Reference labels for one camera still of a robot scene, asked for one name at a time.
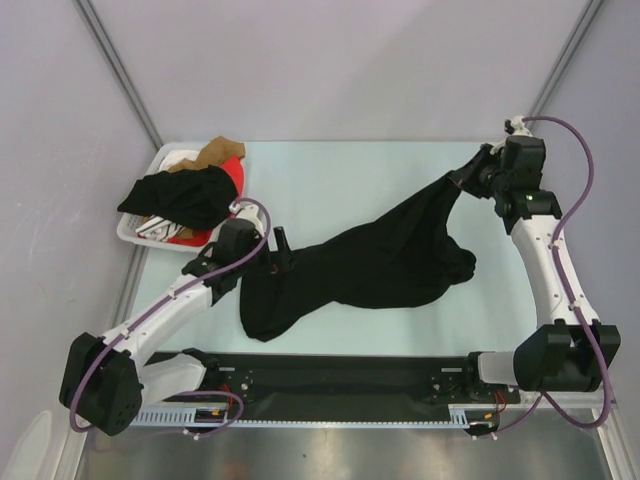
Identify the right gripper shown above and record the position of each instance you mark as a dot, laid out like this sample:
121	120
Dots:
465	177

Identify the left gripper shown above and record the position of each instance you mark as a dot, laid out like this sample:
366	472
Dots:
280	261

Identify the black tank top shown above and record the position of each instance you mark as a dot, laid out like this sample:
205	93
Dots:
404	259

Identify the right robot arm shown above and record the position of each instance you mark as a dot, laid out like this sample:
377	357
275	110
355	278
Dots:
571	349

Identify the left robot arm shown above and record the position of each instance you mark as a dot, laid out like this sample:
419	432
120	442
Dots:
108	379

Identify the brown garment in basket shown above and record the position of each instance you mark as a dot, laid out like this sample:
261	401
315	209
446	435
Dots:
215	153

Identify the striped black white garment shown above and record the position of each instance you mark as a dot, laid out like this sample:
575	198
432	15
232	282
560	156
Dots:
159	229

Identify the white laundry basket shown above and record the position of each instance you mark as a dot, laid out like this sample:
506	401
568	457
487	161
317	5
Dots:
131	222

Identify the right aluminium frame post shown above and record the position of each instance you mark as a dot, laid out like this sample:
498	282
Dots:
585	21

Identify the aluminium frame post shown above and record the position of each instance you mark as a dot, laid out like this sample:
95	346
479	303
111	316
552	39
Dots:
585	21
108	50

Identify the slotted cable duct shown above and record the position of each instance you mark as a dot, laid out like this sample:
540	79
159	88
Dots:
209	417

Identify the left aluminium frame post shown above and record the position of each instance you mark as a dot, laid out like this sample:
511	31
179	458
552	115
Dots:
108	50

